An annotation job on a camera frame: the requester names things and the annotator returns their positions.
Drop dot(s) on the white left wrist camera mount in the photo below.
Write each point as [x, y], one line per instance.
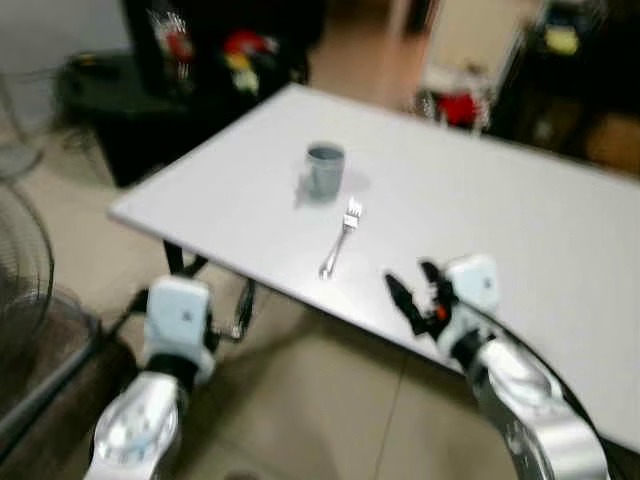
[180, 320]

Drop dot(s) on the red item in cart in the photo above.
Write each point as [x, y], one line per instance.
[458, 105]

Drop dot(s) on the brown cardboard box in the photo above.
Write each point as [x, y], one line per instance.
[615, 142]

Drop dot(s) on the black shelf unit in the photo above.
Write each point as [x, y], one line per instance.
[590, 85]

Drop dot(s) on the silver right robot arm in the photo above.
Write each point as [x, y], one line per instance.
[530, 400]

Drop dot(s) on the red plush toy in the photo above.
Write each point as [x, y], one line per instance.
[250, 45]

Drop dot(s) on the yellow item on shelf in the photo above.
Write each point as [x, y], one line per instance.
[562, 40]

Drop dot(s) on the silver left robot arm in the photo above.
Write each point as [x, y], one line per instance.
[135, 430]

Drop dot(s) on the white cart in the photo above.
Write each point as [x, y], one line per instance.
[480, 35]

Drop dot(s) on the silver metal fork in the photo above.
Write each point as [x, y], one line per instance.
[352, 212]

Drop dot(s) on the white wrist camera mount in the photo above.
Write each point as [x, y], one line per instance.
[472, 285]
[180, 320]

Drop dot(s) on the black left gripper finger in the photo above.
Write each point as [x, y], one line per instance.
[244, 310]

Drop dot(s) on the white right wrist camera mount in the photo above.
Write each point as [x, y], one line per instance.
[472, 285]

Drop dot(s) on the black table leg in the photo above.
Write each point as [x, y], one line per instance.
[180, 260]

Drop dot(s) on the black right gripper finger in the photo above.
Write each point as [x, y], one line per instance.
[431, 276]
[402, 300]

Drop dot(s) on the grey ceramic mug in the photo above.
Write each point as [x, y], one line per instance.
[325, 178]

